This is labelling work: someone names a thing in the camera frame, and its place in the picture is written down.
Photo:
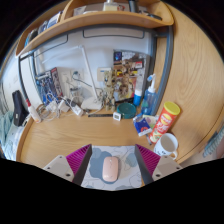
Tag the blue white-capped bottle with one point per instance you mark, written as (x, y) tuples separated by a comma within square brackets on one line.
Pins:
[(137, 97)]

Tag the white power strip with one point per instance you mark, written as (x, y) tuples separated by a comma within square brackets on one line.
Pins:
[(75, 107)]

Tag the white mug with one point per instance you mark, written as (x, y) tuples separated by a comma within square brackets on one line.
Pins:
[(165, 146)]

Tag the white desk lamp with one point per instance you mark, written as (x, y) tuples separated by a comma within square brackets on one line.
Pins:
[(91, 104)]

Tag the white charger block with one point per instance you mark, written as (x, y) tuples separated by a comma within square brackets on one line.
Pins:
[(63, 106)]

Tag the beige robot model figure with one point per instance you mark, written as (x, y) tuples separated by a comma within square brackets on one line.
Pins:
[(109, 93)]

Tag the small white cube clock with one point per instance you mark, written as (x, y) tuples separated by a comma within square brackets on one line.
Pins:
[(117, 116)]

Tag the blue robot model kit box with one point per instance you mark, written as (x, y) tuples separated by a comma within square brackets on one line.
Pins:
[(46, 85)]

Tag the grey cloud-print mouse pad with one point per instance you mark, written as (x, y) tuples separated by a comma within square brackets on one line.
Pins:
[(128, 166)]

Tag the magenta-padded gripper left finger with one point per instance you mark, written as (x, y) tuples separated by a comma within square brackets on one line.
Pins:
[(61, 166)]

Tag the blue snack packet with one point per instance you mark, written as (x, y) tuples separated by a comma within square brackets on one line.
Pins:
[(142, 126)]

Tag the colourful picture collage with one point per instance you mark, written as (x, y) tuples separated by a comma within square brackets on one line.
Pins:
[(128, 73)]

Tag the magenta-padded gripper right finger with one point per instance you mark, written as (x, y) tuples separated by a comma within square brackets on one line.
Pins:
[(161, 166)]

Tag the bed with patterned sheet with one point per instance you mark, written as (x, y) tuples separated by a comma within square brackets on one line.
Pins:
[(11, 140)]

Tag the white wall socket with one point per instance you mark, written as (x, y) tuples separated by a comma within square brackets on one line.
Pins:
[(65, 76), (77, 75)]

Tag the pink computer mouse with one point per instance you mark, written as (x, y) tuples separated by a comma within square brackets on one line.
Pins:
[(110, 169)]

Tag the teal blanket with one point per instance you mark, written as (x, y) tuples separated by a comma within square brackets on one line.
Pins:
[(5, 126)]

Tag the pale green snack packet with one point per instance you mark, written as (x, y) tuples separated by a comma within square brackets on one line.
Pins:
[(152, 120)]

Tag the teal round tin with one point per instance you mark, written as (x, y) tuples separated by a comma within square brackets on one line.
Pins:
[(128, 110)]

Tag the black bag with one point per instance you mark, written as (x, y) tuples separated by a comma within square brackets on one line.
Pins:
[(19, 108)]

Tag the white red-capped pump bottle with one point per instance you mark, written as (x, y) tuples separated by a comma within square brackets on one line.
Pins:
[(34, 113)]

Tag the red yellow-lidded chips can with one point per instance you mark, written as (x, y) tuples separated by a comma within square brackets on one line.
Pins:
[(164, 123)]

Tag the wooden shelf unit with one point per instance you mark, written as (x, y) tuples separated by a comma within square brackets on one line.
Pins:
[(100, 20)]

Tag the blue spray bottle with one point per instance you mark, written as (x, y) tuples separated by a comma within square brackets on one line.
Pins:
[(149, 100)]

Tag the black pen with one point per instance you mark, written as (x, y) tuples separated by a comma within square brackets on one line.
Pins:
[(100, 115)]

